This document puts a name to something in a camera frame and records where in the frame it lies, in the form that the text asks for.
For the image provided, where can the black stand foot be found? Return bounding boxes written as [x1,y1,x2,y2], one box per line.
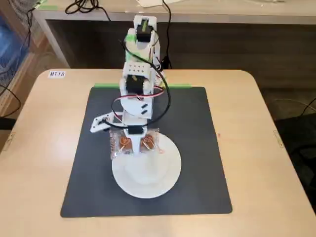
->
[0,117,16,131]

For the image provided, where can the blue plastic bin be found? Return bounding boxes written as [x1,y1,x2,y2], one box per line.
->
[0,13,31,73]

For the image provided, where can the white paper sheet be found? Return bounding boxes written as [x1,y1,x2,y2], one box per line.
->
[137,0,166,8]

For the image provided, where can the brown snack cake package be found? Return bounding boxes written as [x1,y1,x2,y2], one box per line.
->
[108,127,161,159]

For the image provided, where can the dark grey mat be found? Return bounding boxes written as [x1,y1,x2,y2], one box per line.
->
[60,86,233,219]

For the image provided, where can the black power cable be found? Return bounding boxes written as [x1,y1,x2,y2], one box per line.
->
[161,0,173,70]

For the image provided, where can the light wooden desk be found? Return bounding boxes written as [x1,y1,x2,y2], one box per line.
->
[33,0,316,69]

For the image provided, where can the thin black floor cable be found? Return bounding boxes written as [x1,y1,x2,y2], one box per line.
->
[0,83,21,117]

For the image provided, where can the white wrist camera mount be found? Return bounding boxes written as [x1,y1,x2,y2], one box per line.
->
[89,110,124,134]

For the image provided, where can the black cable bundle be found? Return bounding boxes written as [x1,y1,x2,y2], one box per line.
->
[65,0,119,22]

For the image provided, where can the white round dish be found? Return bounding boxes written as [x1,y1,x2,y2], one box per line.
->
[111,133,182,199]

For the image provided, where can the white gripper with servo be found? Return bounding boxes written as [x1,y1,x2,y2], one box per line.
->
[121,111,150,156]

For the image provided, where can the black camera cable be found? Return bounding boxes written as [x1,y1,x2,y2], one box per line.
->
[110,39,174,127]

